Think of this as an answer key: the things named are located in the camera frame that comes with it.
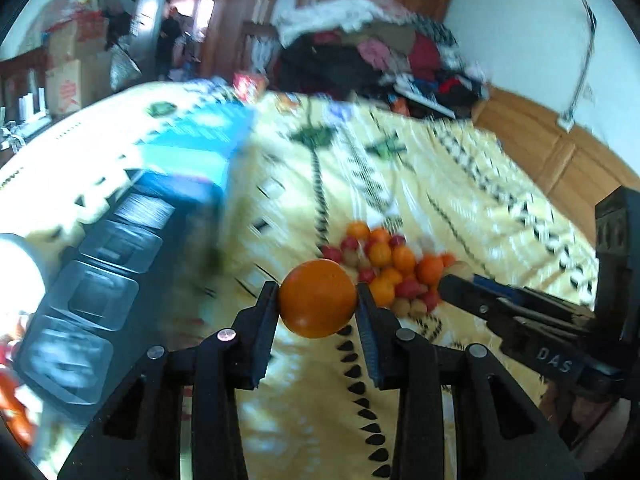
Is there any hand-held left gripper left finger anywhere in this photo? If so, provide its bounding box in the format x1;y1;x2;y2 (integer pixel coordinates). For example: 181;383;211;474
57;281;281;480

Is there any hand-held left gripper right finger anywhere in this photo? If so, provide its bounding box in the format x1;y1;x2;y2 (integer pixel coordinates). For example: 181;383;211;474
354;282;586;480

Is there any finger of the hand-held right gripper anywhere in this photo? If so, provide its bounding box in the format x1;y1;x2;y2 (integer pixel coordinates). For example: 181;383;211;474
470;273;598;318
437;273;593;336

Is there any large orange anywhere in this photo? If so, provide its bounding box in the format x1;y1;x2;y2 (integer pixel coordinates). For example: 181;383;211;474
278;259;359;339

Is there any pile of oranges and tomatoes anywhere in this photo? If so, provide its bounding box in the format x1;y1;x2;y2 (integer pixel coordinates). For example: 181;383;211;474
320;220;473;318

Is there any black plastic compartment tray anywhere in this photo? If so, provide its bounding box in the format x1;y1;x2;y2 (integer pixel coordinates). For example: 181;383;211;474
10;170;231;416

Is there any person's right hand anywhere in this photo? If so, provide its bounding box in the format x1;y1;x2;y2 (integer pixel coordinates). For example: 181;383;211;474
542;380;633;468

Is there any yellow printed blanket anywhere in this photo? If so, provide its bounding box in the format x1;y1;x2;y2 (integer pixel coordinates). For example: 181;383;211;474
0;80;601;480

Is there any wooden headboard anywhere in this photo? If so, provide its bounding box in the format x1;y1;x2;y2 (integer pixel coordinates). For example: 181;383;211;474
472;85;640;261

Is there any blue green printed box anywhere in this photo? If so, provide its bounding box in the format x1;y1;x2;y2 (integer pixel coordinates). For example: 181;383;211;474
135;102;258;186

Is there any red snack packet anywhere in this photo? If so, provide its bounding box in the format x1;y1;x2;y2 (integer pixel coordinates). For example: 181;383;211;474
232;71;269;104

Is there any white round container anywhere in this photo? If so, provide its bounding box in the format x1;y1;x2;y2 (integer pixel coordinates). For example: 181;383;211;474
0;232;48;308

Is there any pile of clothes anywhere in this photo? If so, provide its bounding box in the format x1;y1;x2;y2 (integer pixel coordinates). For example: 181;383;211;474
272;0;493;118

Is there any red orange object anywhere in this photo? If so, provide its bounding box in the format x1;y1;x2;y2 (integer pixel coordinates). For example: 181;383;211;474
0;310;38;453

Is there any silver bag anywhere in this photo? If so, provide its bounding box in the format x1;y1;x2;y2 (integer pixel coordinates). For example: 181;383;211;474
110;44;144;92

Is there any small cardboard box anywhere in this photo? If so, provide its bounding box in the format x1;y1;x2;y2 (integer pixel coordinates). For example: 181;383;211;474
45;60;85;117

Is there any brown wooden wardrobe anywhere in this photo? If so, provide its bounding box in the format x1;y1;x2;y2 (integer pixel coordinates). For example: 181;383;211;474
200;0;461;81

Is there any white door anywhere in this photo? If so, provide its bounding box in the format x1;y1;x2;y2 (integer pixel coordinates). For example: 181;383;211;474
131;0;172;82

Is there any cardboard box with red print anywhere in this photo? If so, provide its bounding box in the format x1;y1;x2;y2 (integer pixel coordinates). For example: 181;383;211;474
46;16;110;70

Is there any dark wooden cabinet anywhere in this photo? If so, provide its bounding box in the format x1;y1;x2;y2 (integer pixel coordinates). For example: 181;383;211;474
0;45;51;128

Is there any pile of red white bags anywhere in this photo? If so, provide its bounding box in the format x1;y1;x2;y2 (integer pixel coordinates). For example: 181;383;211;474
47;0;128;28

